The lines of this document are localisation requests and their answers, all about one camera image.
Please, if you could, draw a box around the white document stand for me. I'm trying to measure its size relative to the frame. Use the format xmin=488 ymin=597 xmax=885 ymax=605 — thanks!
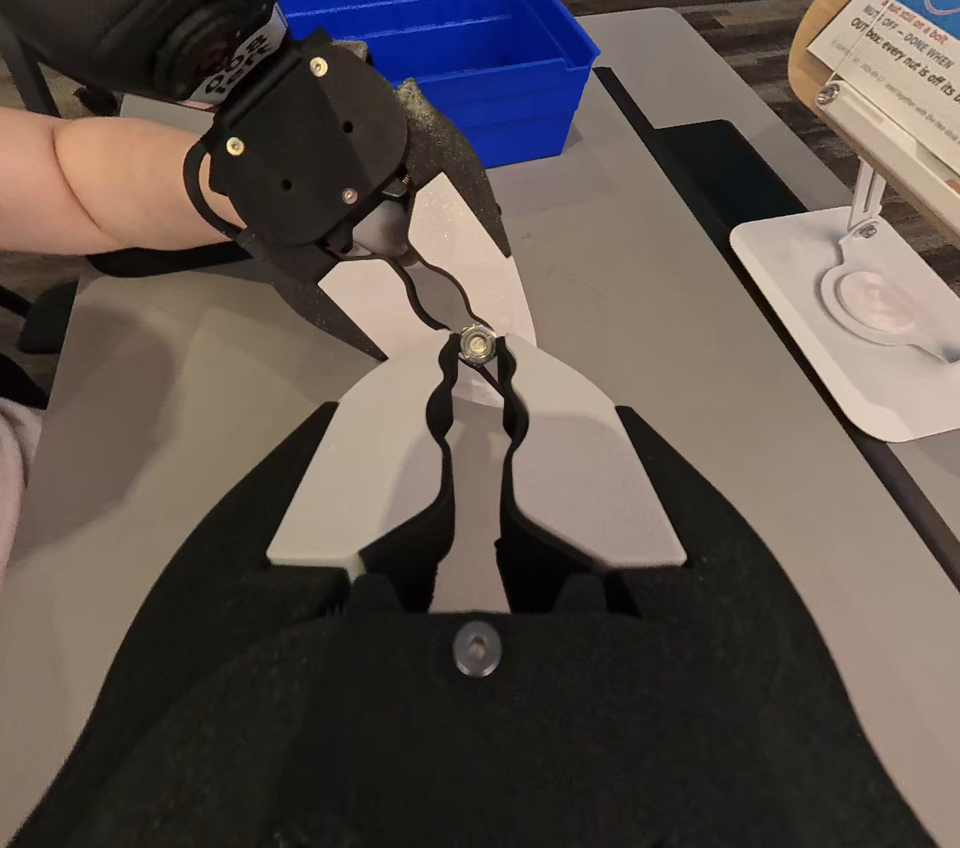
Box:
xmin=731 ymin=79 xmax=960 ymax=443

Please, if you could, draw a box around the blue plastic bin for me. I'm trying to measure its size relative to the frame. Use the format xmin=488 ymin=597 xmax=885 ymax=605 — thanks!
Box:
xmin=271 ymin=0 xmax=601 ymax=163

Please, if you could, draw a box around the black chair armrest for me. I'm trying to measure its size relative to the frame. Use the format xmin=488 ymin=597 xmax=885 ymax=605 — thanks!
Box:
xmin=82 ymin=239 xmax=252 ymax=279

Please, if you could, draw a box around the printed instruction sheet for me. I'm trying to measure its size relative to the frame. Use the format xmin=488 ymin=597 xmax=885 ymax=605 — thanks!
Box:
xmin=806 ymin=0 xmax=960 ymax=144

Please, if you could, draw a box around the person's left forearm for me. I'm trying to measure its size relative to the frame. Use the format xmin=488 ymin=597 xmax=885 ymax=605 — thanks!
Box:
xmin=0 ymin=106 xmax=249 ymax=257

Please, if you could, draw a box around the silver hex bolt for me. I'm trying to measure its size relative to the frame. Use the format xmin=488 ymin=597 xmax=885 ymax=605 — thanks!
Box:
xmin=457 ymin=323 xmax=498 ymax=365

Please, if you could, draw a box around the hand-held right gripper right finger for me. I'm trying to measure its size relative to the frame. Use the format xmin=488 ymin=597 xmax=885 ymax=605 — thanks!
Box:
xmin=491 ymin=334 xmax=689 ymax=573

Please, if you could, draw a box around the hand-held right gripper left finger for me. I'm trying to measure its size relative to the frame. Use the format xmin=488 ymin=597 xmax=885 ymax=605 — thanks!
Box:
xmin=266 ymin=333 xmax=460 ymax=577

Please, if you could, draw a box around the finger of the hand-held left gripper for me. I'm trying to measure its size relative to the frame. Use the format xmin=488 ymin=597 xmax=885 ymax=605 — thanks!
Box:
xmin=397 ymin=169 xmax=538 ymax=408
xmin=319 ymin=256 xmax=456 ymax=365

